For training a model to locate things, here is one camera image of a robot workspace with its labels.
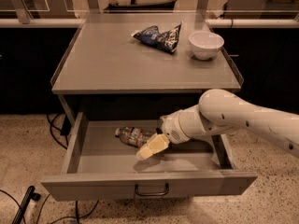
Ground black power strip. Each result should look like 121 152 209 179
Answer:
12 186 41 224

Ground black floor cables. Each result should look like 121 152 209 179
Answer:
46 112 70 150

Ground open grey top drawer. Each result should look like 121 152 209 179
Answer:
41 112 257 201

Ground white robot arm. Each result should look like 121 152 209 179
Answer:
136 89 299 161

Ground clear plastic water bottle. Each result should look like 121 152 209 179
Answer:
115 127 154 148

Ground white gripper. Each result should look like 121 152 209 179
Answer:
136 111 190 161

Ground blue chip bag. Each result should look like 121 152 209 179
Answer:
132 24 181 54

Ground black metal drawer handle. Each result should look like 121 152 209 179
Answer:
135 184 169 197

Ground white ceramic bowl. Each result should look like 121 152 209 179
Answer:
189 31 224 60

